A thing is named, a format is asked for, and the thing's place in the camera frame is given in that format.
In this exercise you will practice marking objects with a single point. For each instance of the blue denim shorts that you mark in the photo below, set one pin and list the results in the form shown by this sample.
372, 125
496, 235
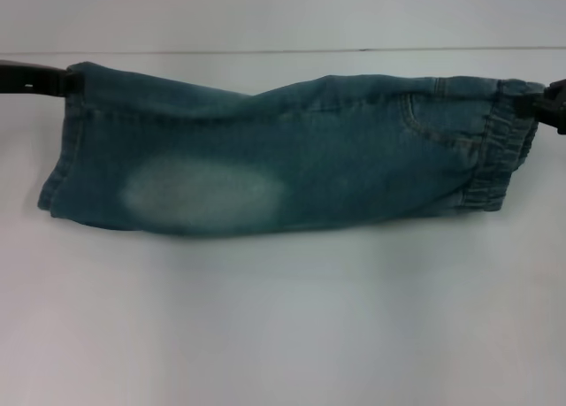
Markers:
309, 158

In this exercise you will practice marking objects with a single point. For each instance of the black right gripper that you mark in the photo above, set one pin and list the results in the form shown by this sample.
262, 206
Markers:
557, 107

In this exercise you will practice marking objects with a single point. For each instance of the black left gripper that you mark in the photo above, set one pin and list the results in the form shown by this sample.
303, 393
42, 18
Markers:
15, 78

